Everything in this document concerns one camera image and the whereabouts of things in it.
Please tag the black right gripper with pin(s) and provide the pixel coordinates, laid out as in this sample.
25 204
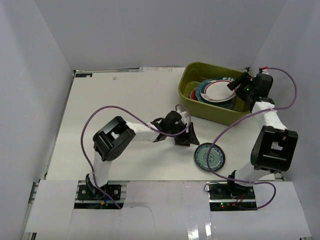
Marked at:
242 79

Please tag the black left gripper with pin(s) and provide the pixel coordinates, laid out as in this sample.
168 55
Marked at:
186 135

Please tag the teal scalloped plate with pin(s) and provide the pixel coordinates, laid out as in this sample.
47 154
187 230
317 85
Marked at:
227 105

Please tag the white green rimmed plate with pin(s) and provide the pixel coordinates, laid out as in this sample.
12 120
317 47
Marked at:
216 90

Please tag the small blue patterned dish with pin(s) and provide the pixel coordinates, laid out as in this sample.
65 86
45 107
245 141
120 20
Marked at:
216 159

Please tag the red teal floral plate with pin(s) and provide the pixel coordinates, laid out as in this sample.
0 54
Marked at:
194 94

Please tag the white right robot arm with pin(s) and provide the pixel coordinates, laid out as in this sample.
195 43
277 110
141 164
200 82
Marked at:
275 145

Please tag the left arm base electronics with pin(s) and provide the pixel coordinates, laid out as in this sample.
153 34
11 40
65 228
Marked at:
85 199

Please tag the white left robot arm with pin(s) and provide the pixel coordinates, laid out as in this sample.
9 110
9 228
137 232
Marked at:
111 140

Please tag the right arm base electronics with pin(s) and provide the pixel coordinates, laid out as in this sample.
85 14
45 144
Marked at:
224 198

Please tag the olive green plastic bin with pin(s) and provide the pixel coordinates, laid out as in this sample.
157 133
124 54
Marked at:
197 72

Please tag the white papers at back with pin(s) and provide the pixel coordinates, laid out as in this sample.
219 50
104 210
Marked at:
161 69

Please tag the black label sticker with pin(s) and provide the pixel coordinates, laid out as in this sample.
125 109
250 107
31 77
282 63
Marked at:
83 75

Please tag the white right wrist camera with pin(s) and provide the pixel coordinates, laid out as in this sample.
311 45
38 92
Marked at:
263 70

